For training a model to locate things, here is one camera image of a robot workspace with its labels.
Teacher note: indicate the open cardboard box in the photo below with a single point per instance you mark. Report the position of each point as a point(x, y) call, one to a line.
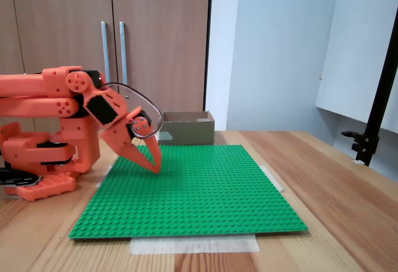
point(189, 132)

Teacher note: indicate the green lego baseplate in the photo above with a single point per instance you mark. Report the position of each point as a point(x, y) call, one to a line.
point(192, 203)

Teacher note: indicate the masking tape strip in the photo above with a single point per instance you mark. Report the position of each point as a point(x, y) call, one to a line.
point(192, 244)
point(273, 180)
point(102, 178)

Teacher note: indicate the brown wooden cabinet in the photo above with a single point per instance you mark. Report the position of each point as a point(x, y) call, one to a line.
point(161, 35)

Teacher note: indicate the white wall panel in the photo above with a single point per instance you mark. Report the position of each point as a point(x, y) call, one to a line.
point(357, 51)

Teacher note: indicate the black camera stand pole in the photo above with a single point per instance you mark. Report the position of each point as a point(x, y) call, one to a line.
point(377, 110)

